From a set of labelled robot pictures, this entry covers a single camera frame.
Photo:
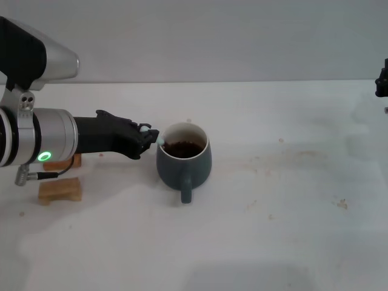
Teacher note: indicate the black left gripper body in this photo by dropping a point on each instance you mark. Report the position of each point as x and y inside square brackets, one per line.
[106, 135]

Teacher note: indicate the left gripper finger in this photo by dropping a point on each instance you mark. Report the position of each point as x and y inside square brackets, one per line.
[143, 126]
[148, 139]

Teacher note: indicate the dark grey ceramic coffee cup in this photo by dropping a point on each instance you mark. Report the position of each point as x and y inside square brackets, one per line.
[172, 172]

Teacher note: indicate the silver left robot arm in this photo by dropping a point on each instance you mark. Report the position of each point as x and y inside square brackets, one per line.
[51, 133]

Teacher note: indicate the reddish brown wooden block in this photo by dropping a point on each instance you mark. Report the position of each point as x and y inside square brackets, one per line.
[60, 163]

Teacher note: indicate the light wooden block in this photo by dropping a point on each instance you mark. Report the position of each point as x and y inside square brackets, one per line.
[60, 191]

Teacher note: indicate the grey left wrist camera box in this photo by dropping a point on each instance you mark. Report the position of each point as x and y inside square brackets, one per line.
[57, 60]

